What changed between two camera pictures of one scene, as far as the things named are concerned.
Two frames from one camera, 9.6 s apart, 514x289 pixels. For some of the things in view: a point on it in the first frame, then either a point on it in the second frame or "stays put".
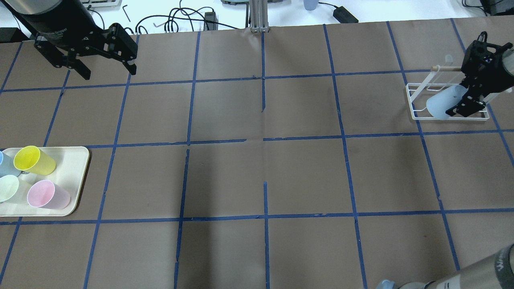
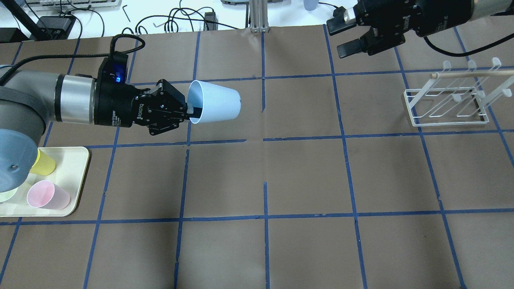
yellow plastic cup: [31, 159] stays put
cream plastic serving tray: [70, 163] stays put
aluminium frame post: [258, 11] stays put
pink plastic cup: [44, 194] stays put
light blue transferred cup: [445, 100] to [219, 103]
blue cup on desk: [311, 5] stays put
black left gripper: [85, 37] to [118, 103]
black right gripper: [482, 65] to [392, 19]
